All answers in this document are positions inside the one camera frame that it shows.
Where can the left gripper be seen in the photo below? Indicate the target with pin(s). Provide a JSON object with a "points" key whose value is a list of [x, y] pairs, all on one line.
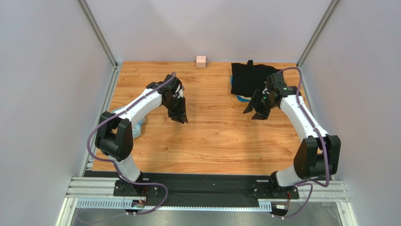
{"points": [[179, 116]]}

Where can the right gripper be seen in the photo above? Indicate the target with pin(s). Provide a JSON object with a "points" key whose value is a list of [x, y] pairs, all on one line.
{"points": [[261, 102]]}

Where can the black t shirt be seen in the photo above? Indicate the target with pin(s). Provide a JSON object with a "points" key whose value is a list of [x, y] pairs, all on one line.
{"points": [[246, 78]]}

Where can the light blue headphones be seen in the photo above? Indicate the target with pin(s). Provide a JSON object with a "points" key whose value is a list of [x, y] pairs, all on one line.
{"points": [[137, 129]]}

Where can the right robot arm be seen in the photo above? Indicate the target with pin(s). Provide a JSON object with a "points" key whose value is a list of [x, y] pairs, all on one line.
{"points": [[318, 153]]}

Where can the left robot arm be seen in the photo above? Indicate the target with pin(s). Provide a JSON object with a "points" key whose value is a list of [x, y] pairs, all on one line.
{"points": [[114, 133]]}

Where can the blue folded t shirt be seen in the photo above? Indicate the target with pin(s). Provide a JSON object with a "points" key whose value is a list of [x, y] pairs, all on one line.
{"points": [[239, 97]]}

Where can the small beige cube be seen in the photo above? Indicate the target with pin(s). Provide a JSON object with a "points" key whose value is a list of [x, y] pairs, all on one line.
{"points": [[201, 61]]}

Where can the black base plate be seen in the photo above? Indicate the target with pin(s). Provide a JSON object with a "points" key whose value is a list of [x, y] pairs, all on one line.
{"points": [[197, 190]]}

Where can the aluminium frame rail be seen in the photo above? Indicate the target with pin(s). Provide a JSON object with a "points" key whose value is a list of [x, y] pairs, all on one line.
{"points": [[99, 198]]}

